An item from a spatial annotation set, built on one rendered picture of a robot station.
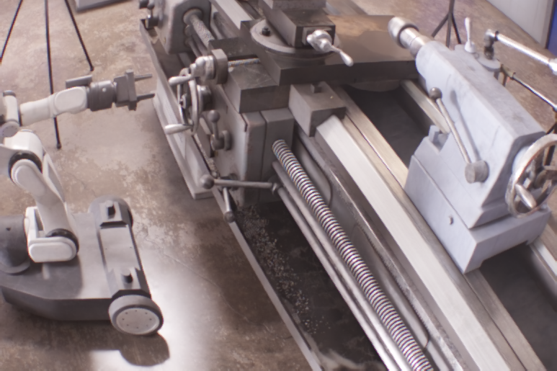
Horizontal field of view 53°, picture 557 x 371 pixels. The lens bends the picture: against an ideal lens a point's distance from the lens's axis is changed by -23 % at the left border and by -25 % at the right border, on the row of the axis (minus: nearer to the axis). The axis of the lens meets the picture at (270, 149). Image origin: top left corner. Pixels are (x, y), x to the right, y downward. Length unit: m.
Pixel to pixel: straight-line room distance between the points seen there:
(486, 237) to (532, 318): 0.33
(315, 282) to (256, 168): 0.37
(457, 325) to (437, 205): 0.34
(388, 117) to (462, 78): 0.65
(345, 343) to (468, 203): 0.60
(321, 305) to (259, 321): 0.50
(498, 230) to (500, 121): 0.25
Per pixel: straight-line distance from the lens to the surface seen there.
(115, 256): 2.31
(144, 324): 2.25
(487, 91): 1.49
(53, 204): 2.12
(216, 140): 1.98
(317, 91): 1.86
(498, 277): 1.67
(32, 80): 3.80
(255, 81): 1.88
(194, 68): 1.93
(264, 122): 1.86
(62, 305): 2.23
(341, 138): 1.76
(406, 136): 2.05
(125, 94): 1.94
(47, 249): 2.20
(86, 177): 2.96
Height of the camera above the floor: 1.82
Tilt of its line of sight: 36 degrees down
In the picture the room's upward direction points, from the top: 6 degrees clockwise
